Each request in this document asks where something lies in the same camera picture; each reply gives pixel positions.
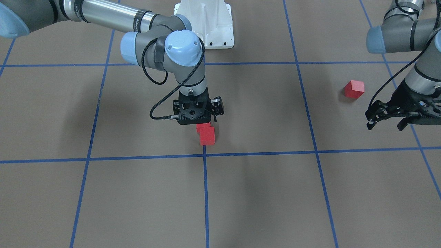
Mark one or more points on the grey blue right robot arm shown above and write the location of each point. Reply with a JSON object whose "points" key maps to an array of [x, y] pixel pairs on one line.
{"points": [[159, 44]]}

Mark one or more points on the red block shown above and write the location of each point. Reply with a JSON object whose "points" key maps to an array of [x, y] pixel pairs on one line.
{"points": [[354, 89], [207, 136], [200, 126]]}

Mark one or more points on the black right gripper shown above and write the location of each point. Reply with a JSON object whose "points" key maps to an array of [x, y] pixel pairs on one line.
{"points": [[217, 106]]}

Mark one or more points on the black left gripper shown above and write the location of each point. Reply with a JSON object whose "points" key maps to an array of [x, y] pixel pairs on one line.
{"points": [[403, 100]]}

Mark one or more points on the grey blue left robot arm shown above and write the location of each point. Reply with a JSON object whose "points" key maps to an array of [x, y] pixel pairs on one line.
{"points": [[403, 31]]}

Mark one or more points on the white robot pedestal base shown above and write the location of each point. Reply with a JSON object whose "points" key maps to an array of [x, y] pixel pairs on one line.
{"points": [[211, 20]]}

